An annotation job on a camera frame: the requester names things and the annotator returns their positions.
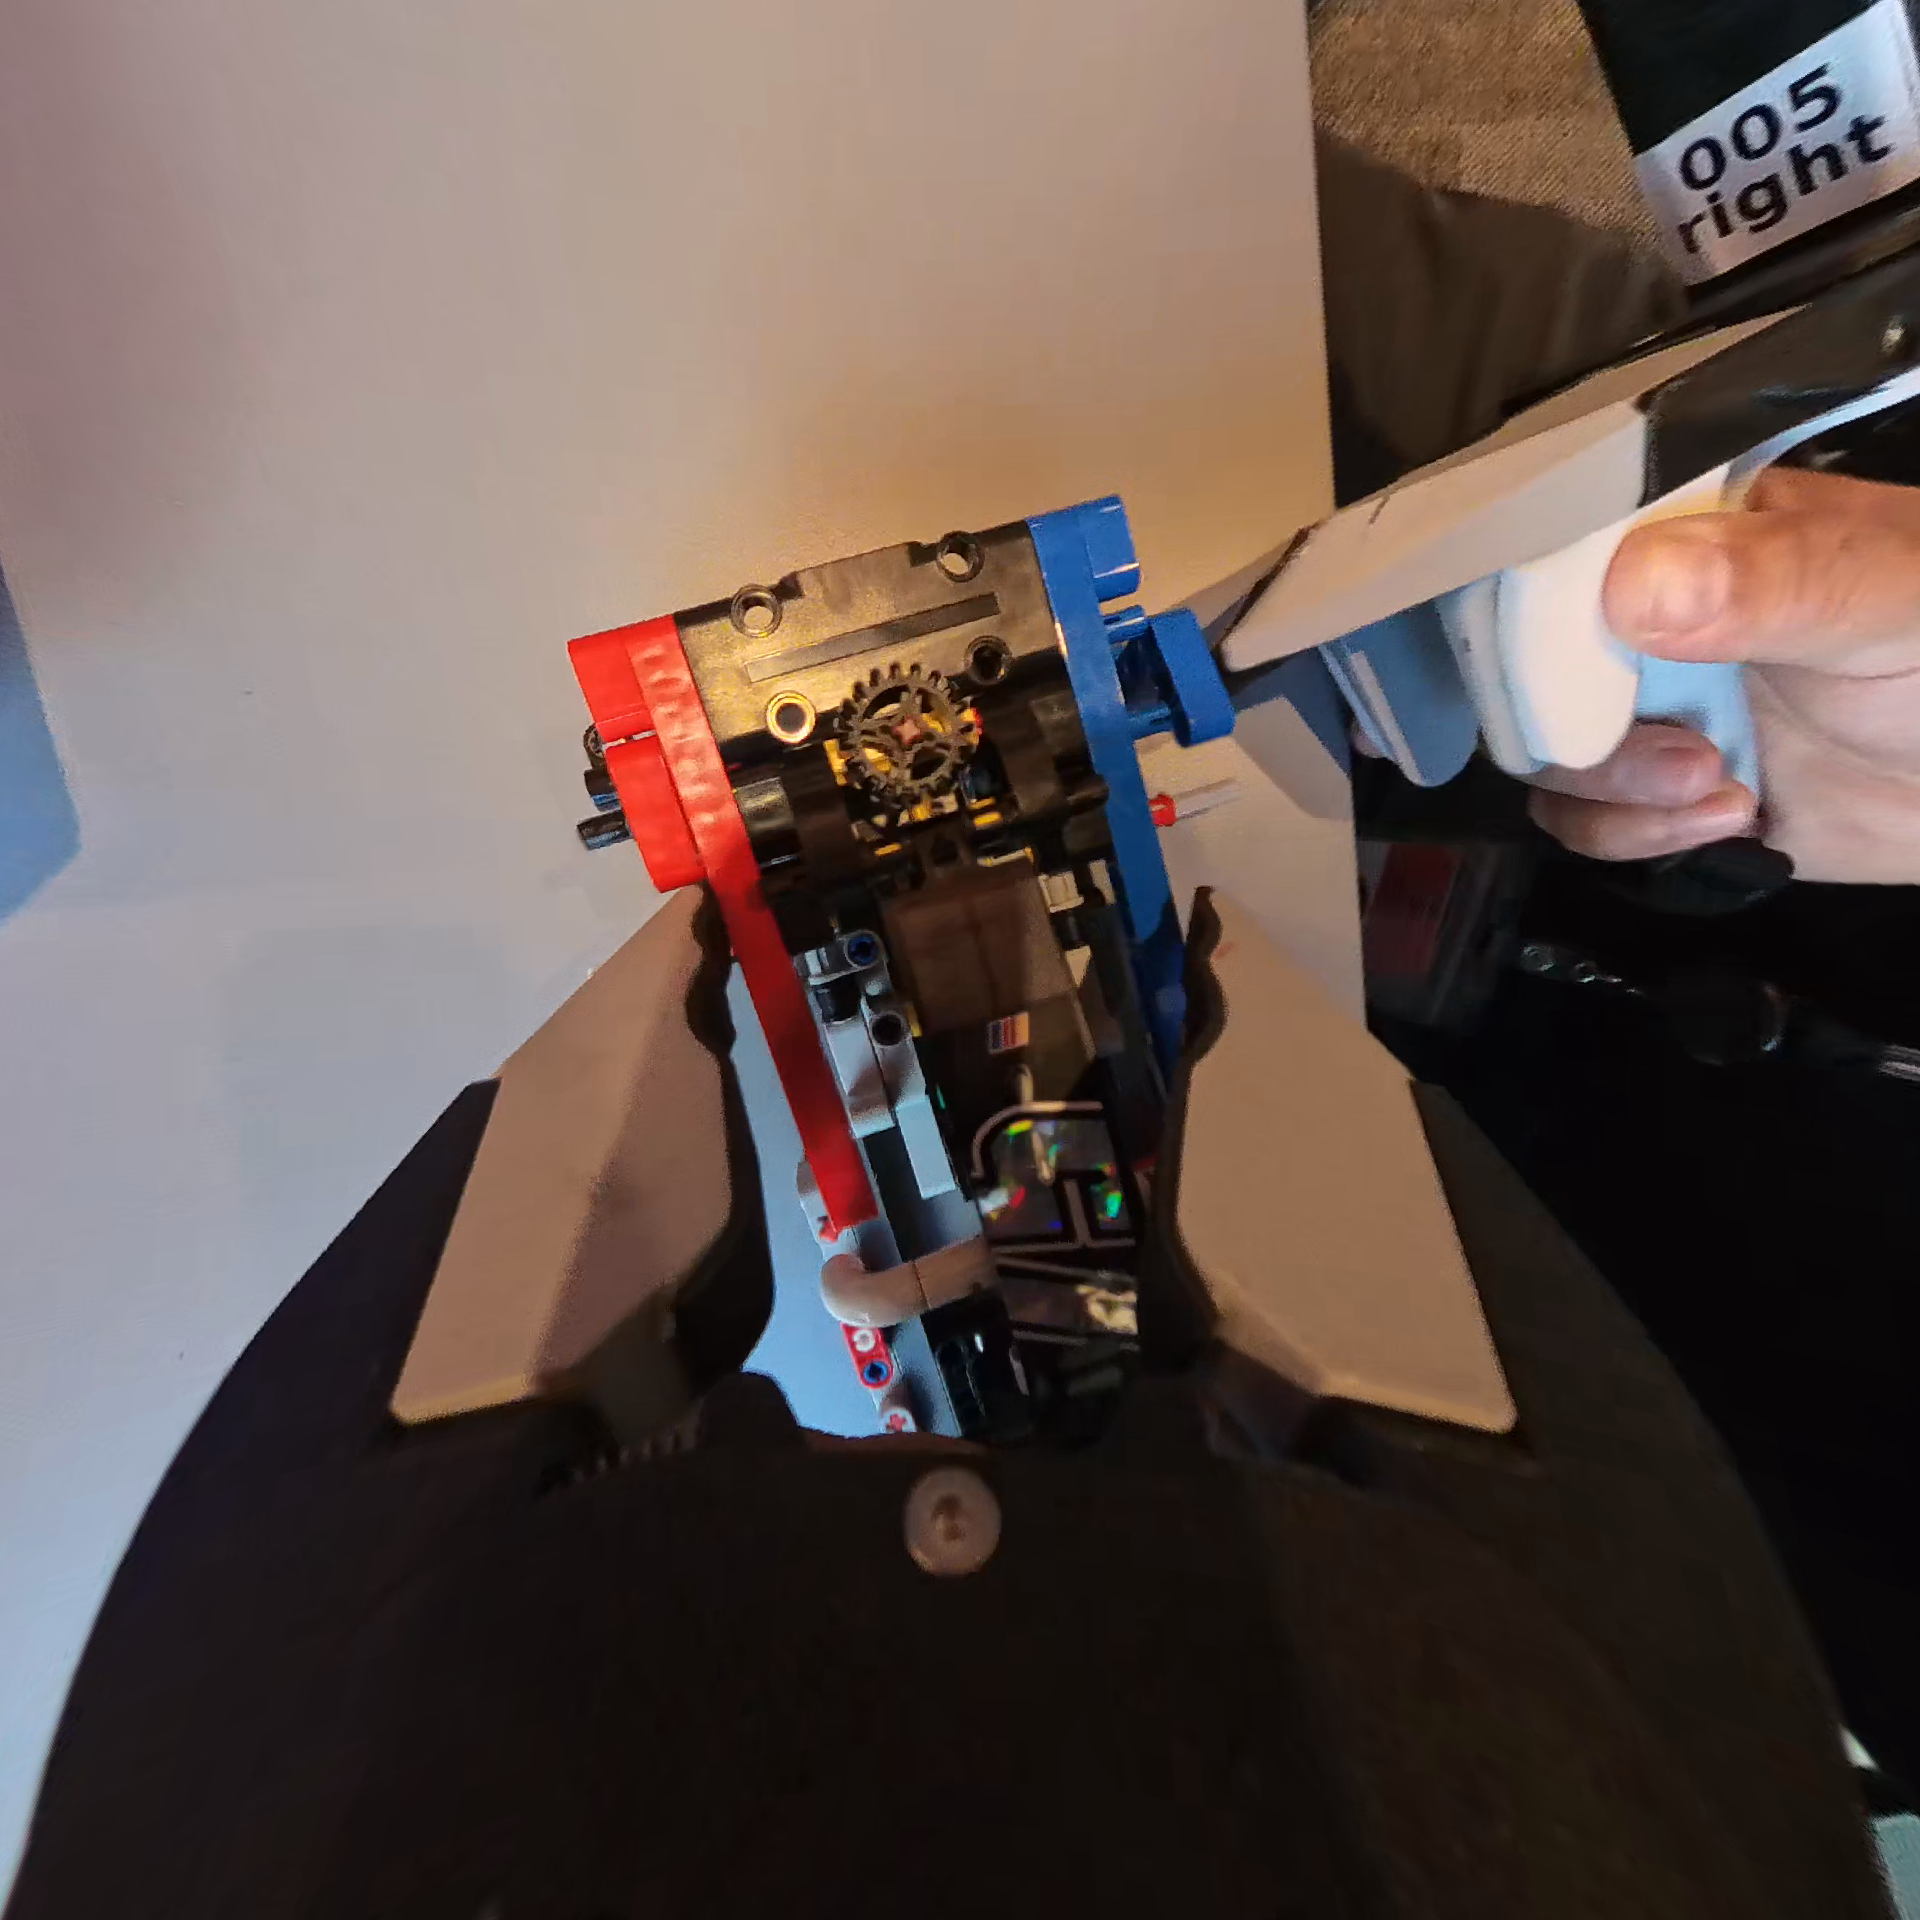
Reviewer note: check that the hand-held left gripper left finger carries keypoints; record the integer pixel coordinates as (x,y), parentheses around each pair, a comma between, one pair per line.
(585,1201)

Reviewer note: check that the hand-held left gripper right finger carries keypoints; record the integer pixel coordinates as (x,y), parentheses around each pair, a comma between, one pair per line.
(1321,1201)

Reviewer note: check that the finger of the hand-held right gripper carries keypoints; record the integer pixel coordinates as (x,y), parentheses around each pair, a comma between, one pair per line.
(1305,735)
(1425,524)

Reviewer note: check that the blue L-shaped toy beam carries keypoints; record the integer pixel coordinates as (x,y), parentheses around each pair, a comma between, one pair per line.
(1192,674)

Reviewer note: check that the partly built toy car chassis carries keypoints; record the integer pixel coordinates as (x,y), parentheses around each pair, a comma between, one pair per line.
(900,720)

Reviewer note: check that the person's right hand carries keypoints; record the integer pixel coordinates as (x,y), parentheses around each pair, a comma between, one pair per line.
(1831,674)

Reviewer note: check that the person's leg in dark trousers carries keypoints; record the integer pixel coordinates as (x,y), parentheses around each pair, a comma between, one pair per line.
(1440,300)

